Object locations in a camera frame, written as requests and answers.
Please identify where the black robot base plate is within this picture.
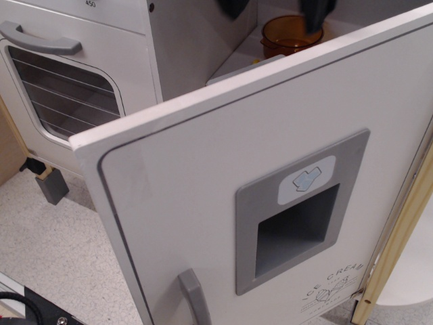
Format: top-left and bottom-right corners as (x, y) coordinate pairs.
(24, 287), (84, 325)

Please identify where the black braided cable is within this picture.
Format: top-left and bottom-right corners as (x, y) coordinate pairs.
(0, 290), (45, 325)

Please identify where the amber transparent plastic pot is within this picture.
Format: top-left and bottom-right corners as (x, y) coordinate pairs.
(260, 15), (325, 59)

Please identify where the white toy fridge door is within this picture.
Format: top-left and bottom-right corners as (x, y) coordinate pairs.
(70, 1), (432, 324)

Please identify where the brown cardboard box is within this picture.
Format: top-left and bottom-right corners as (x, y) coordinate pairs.
(1, 99), (27, 185)

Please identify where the grey kitchen foot block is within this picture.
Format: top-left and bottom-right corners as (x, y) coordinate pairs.
(35, 169), (70, 205)

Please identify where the white toy oven door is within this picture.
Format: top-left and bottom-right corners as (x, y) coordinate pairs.
(1, 1), (160, 173)

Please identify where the grey ice dispenser recess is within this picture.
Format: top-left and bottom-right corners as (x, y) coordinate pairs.
(235, 129), (370, 295)

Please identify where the grey oven door handle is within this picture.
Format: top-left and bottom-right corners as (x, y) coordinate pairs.
(1, 21), (83, 56)

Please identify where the grey fridge door handle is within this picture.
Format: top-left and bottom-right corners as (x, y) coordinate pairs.
(177, 268), (212, 325)

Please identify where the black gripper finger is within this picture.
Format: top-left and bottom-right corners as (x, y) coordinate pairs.
(216, 0), (250, 20)
(299, 0), (337, 34)

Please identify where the wooden side frame post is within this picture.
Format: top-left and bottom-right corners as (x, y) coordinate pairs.
(351, 125), (432, 324)

